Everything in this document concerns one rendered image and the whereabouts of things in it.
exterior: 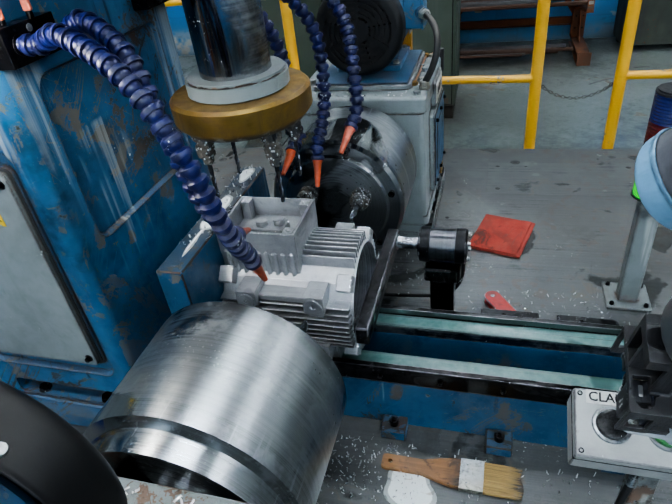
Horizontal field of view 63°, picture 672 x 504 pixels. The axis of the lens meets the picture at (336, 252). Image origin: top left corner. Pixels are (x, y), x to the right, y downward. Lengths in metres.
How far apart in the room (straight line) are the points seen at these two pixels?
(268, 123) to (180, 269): 0.22
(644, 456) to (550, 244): 0.77
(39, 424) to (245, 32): 0.49
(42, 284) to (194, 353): 0.32
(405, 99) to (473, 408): 0.61
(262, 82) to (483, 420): 0.59
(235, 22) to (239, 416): 0.42
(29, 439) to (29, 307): 0.58
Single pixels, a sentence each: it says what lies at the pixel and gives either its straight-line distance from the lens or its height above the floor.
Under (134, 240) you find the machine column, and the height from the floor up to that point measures 1.14.
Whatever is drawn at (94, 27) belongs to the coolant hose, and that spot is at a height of 1.44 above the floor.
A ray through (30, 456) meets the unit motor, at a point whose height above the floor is 1.33.
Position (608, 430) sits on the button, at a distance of 0.63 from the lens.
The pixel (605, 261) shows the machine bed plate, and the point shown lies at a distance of 1.31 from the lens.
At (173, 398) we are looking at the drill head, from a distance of 0.55.
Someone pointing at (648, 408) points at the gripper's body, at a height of 1.20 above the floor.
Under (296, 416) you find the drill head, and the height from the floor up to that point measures 1.11.
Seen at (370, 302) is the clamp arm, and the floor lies 1.03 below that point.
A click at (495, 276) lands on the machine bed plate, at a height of 0.80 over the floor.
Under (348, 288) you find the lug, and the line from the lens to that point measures 0.75.
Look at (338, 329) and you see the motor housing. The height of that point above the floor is 1.02.
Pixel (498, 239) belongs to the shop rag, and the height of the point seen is 0.81.
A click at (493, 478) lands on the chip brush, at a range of 0.89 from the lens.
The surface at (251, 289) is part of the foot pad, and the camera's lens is 0.79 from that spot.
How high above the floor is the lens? 1.55
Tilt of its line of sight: 35 degrees down
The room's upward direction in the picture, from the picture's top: 7 degrees counter-clockwise
